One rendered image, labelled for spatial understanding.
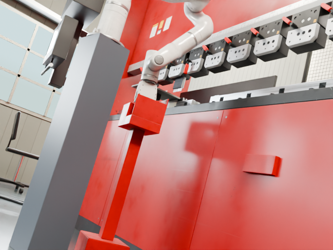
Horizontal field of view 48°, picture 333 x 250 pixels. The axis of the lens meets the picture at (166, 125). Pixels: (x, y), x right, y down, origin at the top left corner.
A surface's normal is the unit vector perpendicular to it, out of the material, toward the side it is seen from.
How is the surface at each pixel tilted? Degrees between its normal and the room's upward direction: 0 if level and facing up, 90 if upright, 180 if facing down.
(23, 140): 90
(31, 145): 90
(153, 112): 90
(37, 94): 90
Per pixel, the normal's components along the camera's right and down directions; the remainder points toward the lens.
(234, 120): -0.81, -0.33
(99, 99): 0.68, 0.04
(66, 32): 0.47, -0.05
